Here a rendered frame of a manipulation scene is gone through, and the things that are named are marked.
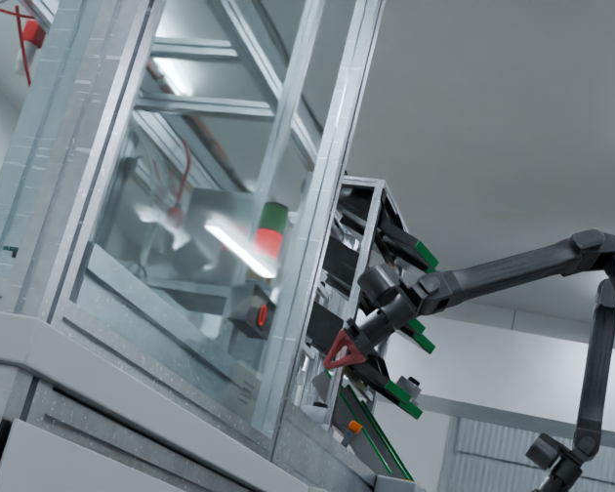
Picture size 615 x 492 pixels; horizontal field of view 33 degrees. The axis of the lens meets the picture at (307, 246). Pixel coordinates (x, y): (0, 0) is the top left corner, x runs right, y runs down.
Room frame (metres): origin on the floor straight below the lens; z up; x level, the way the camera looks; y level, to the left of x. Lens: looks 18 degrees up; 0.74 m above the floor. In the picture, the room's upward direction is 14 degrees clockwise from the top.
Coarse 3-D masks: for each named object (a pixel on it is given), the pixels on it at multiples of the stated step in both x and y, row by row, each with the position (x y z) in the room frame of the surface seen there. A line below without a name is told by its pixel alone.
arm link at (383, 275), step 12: (384, 264) 1.98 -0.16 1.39; (360, 276) 1.97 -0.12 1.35; (372, 276) 1.96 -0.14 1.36; (384, 276) 1.96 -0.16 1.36; (396, 276) 1.97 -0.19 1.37; (432, 276) 1.95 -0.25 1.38; (372, 288) 1.96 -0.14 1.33; (384, 288) 1.95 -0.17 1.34; (408, 288) 1.96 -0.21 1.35; (420, 288) 1.94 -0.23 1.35; (432, 288) 1.94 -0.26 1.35; (372, 300) 1.98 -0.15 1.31; (420, 300) 1.94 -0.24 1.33
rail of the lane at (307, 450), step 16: (288, 416) 1.28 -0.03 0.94; (304, 416) 1.34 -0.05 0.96; (288, 432) 1.30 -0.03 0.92; (304, 432) 1.37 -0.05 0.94; (320, 432) 1.42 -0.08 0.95; (288, 448) 1.31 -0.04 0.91; (304, 448) 1.37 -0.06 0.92; (320, 448) 1.46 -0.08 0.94; (336, 448) 1.51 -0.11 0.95; (288, 464) 1.32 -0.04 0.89; (304, 464) 1.38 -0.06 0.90; (320, 464) 1.45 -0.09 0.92; (336, 464) 1.52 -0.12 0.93; (352, 464) 1.61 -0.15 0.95; (304, 480) 1.42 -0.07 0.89; (320, 480) 1.47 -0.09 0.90; (336, 480) 1.54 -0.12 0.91; (352, 480) 1.63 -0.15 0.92; (368, 480) 1.72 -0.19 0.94
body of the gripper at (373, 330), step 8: (376, 312) 1.96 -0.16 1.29; (352, 320) 1.95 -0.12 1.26; (368, 320) 1.96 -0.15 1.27; (376, 320) 1.95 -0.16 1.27; (352, 328) 1.97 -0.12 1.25; (360, 328) 1.96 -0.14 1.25; (368, 328) 1.96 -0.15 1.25; (376, 328) 1.96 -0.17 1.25; (384, 328) 1.96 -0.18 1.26; (392, 328) 1.96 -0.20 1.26; (360, 336) 1.94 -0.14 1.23; (368, 336) 1.96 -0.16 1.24; (376, 336) 1.96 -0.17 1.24; (384, 336) 1.97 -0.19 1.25; (368, 344) 1.94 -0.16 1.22; (376, 344) 1.98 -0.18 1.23; (376, 352) 2.00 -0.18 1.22
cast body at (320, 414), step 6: (318, 402) 1.99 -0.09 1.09; (306, 408) 1.99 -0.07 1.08; (312, 408) 1.99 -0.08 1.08; (318, 408) 1.98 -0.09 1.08; (324, 408) 1.98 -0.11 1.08; (312, 414) 1.98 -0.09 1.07; (318, 414) 1.98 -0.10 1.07; (324, 414) 1.98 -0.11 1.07; (330, 414) 2.01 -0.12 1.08; (318, 420) 1.98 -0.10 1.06; (324, 420) 1.98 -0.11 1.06; (324, 426) 1.98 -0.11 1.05; (330, 432) 1.99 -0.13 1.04
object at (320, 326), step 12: (312, 312) 2.28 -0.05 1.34; (324, 312) 2.26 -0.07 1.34; (312, 324) 2.27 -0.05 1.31; (324, 324) 2.26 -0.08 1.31; (336, 324) 2.24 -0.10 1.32; (312, 336) 2.27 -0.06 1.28; (324, 336) 2.26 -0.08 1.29; (336, 336) 2.24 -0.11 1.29; (372, 360) 2.33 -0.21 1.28; (360, 372) 2.20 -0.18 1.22; (372, 372) 2.19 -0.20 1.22; (384, 384) 2.17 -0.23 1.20; (396, 396) 2.23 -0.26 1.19; (408, 396) 2.27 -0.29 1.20
